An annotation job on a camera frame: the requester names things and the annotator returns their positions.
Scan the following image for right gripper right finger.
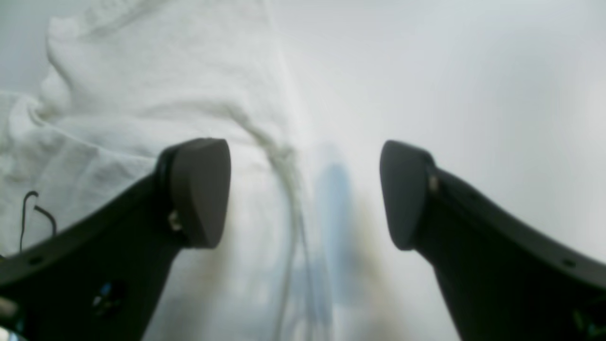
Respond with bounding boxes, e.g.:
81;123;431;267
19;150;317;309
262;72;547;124
379;140;606;341

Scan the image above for white printed T-shirt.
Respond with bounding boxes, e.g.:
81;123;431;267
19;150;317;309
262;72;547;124
1;0;333;341

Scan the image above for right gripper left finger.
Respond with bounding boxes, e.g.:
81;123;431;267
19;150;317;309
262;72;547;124
0;138;231;341

